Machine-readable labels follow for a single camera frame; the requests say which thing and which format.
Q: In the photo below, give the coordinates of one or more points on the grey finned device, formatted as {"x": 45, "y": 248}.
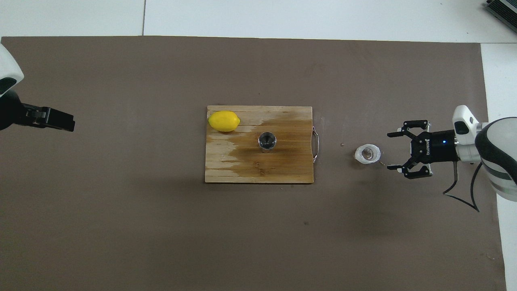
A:
{"x": 505, "y": 12}

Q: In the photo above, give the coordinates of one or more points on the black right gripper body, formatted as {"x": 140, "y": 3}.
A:
{"x": 438, "y": 147}

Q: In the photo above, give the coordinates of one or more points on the brown paper table mat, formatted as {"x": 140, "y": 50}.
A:
{"x": 161, "y": 234}

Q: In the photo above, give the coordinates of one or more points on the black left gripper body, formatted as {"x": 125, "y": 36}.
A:
{"x": 10, "y": 113}

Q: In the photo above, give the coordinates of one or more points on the wooden cutting board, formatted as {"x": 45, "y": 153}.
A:
{"x": 282, "y": 165}

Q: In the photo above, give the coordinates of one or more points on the yellow lemon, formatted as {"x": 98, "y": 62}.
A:
{"x": 224, "y": 121}

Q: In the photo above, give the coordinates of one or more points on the steel double jigger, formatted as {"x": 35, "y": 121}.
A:
{"x": 267, "y": 141}

